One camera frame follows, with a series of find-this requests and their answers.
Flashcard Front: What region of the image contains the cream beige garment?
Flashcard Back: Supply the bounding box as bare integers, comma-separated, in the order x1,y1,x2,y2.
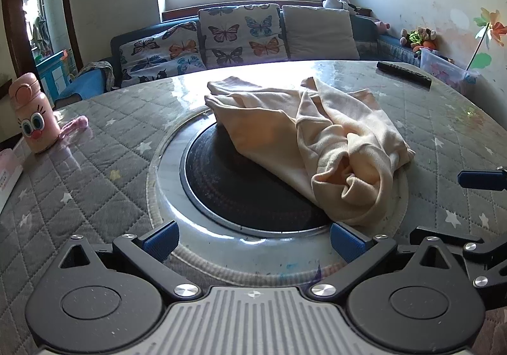
204,77,415,227

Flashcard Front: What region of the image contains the grey cloth on sofa arm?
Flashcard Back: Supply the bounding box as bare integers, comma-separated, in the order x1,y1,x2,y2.
76,60,116,93

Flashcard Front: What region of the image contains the grey quilted star table cover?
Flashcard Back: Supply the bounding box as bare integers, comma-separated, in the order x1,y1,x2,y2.
1,61,506,354

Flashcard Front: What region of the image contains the clear plastic storage box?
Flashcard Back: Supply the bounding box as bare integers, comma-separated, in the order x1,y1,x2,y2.
420,49,479,95

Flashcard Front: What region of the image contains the black remote control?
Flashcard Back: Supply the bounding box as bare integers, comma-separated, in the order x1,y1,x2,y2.
376,62,431,89

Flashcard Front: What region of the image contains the colourful paper pinwheel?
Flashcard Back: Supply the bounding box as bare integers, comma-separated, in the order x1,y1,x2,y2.
466,8,506,70

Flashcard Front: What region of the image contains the brown plush toys pile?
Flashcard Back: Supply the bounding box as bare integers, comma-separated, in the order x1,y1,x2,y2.
399,27,437,58

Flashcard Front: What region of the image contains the pink white box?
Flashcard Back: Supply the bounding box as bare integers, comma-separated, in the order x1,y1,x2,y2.
0,148,23,212

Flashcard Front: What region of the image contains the blue sofa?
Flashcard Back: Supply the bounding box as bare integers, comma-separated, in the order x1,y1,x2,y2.
55,3,419,108

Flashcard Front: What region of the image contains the pink cartoon water bottle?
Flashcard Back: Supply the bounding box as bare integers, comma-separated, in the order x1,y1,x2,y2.
9,73,60,154

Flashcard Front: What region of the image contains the pink plush pig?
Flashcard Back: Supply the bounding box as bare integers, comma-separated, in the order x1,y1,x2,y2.
375,21,391,35

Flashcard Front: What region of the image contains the blue cabinet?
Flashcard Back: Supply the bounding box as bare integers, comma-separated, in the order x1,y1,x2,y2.
36,50,76,106

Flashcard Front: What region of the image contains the plain beige cushion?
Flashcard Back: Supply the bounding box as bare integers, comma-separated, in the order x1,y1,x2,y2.
282,5,359,61

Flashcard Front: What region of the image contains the white plush toy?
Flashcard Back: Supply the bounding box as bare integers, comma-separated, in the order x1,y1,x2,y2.
321,0,357,15

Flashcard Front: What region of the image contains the left butterfly cushion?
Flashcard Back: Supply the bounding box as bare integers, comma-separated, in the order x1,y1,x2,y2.
119,21,205,87

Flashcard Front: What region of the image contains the butterfly cushion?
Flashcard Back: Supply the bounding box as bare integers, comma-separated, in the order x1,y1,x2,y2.
119,21,205,87
198,3,289,68

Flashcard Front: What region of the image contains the middle butterfly cushion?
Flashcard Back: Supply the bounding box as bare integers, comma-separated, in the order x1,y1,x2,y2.
198,3,289,68

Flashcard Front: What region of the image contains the pink bottle strap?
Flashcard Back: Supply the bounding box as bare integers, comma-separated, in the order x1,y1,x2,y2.
57,115,90,140

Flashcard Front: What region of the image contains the dark wooden door frame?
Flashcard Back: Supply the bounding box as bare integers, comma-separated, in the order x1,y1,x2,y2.
1,0,83,83

